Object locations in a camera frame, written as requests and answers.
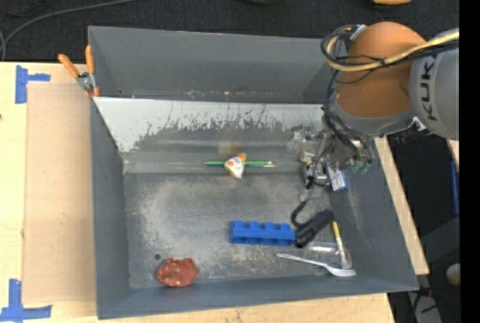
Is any brown cardboard board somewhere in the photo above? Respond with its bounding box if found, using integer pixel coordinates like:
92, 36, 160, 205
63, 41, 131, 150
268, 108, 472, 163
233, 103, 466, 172
21, 82, 98, 310

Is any yellow-handled small tool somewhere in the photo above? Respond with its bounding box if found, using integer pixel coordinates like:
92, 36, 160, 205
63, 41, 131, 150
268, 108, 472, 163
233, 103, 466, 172
331, 220, 350, 271

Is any red-brown toy strawberry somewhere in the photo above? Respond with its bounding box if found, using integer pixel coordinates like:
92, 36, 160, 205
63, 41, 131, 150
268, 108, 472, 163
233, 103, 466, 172
155, 257, 200, 288

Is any grey metal bin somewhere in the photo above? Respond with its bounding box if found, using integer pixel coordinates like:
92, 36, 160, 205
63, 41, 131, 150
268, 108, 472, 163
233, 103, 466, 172
86, 25, 420, 321

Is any black plug with coiled cable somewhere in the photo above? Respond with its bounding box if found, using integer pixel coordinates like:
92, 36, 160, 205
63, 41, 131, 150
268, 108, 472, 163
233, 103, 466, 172
291, 200, 335, 250

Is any blue toy brick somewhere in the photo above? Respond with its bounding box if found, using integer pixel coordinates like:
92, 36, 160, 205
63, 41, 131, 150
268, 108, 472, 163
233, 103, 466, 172
229, 220, 297, 247

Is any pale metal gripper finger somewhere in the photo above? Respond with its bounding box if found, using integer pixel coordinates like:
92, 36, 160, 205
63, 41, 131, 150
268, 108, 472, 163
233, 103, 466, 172
298, 162, 331, 203
288, 124, 317, 162

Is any white and orange toy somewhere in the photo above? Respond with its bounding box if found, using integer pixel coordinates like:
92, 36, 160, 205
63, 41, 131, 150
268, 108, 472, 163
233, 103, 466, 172
223, 152, 248, 180

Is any green pencil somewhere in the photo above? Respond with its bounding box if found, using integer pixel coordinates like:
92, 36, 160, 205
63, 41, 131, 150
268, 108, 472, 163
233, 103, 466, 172
203, 160, 278, 168

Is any clear plastic cup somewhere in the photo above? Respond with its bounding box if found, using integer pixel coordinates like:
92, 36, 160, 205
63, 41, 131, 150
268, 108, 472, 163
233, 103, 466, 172
304, 241, 354, 277

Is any white plastic fork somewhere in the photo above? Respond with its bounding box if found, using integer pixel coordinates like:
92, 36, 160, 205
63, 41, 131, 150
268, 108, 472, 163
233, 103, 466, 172
275, 252, 357, 278

